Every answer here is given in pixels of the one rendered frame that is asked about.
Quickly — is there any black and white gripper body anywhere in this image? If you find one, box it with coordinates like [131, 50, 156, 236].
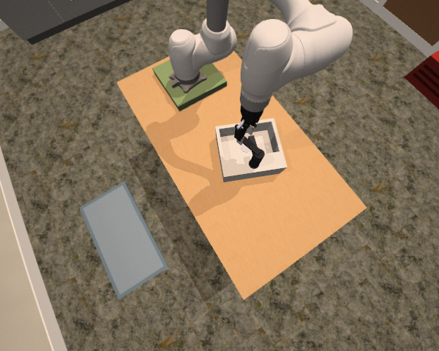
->
[240, 105, 263, 125]

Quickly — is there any black mixer tap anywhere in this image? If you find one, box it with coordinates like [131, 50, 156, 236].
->
[243, 135, 265, 169]

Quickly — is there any grey rectangular sink basin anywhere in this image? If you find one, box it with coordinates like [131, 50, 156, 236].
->
[215, 118, 287, 182]

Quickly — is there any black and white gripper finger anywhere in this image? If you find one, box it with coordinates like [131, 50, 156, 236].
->
[247, 118, 260, 135]
[234, 119, 253, 146]

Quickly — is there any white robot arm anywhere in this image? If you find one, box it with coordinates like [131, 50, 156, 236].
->
[168, 0, 353, 113]

